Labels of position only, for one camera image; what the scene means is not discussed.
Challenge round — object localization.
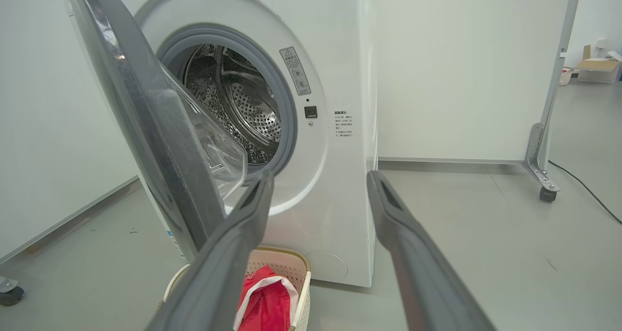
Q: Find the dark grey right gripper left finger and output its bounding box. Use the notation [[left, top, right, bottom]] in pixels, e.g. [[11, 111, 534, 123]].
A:
[[146, 169, 276, 331]]

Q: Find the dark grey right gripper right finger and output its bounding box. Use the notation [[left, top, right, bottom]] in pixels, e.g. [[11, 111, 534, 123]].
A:
[[366, 170, 497, 331]]

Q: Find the red garment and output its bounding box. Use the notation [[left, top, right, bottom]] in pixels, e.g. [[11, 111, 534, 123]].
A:
[[233, 265, 300, 331]]

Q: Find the glass washing machine door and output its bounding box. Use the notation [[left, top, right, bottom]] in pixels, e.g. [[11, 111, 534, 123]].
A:
[[63, 0, 249, 264]]

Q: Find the cream perforated basket brown rim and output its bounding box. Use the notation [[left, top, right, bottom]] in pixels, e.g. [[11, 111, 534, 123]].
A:
[[163, 246, 312, 331]]

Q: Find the white front-load washing machine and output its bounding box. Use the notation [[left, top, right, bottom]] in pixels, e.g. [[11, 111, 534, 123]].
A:
[[114, 0, 379, 288]]

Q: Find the stainless steel washer drum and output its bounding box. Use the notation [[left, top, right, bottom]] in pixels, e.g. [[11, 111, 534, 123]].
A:
[[183, 44, 283, 166]]

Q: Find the blue energy label sticker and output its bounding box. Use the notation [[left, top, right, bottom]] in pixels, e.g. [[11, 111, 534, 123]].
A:
[[166, 231, 186, 259]]

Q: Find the metal leg with caster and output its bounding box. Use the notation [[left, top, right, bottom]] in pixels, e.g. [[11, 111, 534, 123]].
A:
[[0, 276, 25, 307], [523, 122, 561, 203]]

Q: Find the printed text label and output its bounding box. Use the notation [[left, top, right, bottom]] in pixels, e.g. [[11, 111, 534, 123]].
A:
[[334, 110, 354, 139]]

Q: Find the grey warning sticker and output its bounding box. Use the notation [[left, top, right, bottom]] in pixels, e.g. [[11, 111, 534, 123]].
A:
[[279, 46, 312, 96]]

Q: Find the white partition panel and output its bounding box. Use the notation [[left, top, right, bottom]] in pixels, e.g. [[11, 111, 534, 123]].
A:
[[372, 0, 584, 165]]

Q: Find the cardboard box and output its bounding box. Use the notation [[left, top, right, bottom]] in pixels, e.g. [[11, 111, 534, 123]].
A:
[[576, 44, 622, 85]]

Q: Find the black floor cable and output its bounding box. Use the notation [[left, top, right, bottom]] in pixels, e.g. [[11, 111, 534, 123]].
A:
[[549, 160, 622, 225]]

